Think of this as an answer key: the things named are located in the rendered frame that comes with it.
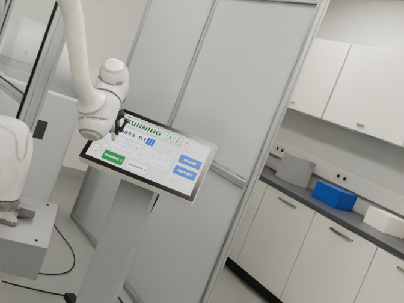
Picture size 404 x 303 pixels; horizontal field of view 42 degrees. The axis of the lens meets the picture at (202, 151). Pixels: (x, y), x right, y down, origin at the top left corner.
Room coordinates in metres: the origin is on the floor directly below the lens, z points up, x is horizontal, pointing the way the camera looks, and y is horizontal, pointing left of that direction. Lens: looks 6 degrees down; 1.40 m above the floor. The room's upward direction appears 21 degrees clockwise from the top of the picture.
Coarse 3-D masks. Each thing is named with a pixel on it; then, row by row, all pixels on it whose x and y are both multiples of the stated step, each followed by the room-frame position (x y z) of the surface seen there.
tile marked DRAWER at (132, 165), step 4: (132, 160) 2.21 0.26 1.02; (128, 164) 2.19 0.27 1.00; (132, 164) 2.19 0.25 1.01; (136, 164) 2.20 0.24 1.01; (140, 164) 2.20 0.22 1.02; (128, 168) 2.18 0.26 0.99; (132, 168) 2.18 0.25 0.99; (136, 168) 2.18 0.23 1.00; (140, 168) 2.19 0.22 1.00; (144, 168) 2.19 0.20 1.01; (148, 168) 2.19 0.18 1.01; (140, 172) 2.17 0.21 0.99; (144, 172) 2.18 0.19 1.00
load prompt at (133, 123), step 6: (120, 120) 2.32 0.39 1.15; (132, 120) 2.33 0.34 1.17; (138, 120) 2.34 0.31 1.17; (132, 126) 2.31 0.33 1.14; (138, 126) 2.32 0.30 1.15; (144, 126) 2.32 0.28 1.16; (150, 126) 2.33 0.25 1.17; (144, 132) 2.30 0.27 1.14; (150, 132) 2.31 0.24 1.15; (156, 132) 2.32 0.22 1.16; (162, 132) 2.32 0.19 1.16; (168, 132) 2.33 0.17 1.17; (162, 138) 2.30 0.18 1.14; (168, 138) 2.31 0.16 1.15; (174, 138) 2.31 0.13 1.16; (180, 138) 2.32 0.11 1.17; (174, 144) 2.29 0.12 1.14; (180, 144) 2.30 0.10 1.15
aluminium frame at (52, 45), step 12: (60, 12) 2.20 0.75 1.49; (48, 24) 2.19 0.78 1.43; (60, 24) 2.20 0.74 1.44; (48, 36) 2.18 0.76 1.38; (60, 36) 2.21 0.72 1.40; (48, 48) 2.20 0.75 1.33; (60, 48) 2.22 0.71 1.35; (36, 60) 2.19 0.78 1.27; (48, 60) 2.20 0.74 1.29; (36, 72) 2.18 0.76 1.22; (48, 72) 2.21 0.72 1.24; (36, 84) 2.20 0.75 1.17; (48, 84) 2.23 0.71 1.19; (24, 96) 2.19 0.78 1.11; (36, 96) 2.21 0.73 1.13; (24, 108) 2.19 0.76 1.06; (36, 108) 2.22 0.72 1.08; (24, 120) 2.20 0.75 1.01; (36, 120) 2.23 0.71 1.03
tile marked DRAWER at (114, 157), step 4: (104, 152) 2.21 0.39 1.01; (108, 152) 2.21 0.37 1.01; (112, 152) 2.21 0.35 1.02; (104, 156) 2.19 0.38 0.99; (108, 156) 2.20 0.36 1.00; (112, 156) 2.20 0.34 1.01; (116, 156) 2.20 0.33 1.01; (120, 156) 2.21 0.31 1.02; (124, 156) 2.21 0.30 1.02; (108, 160) 2.19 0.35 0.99; (112, 160) 2.19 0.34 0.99; (116, 160) 2.19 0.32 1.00; (120, 160) 2.20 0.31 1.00; (120, 164) 2.18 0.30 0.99
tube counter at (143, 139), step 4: (140, 136) 2.29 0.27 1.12; (144, 136) 2.29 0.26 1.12; (136, 140) 2.27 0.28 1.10; (140, 140) 2.27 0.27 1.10; (144, 140) 2.28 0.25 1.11; (148, 140) 2.28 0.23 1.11; (152, 140) 2.29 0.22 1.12; (156, 140) 2.29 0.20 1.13; (148, 144) 2.27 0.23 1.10; (152, 144) 2.27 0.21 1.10; (156, 144) 2.28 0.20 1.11; (160, 144) 2.28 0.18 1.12; (164, 144) 2.28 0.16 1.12; (156, 148) 2.26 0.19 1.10; (160, 148) 2.26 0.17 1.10; (164, 148) 2.27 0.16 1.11; (168, 148) 2.27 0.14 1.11; (172, 148) 2.28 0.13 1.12; (176, 148) 2.28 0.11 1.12; (168, 152) 2.26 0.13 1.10; (172, 152) 2.26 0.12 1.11; (176, 152) 2.27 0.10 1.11
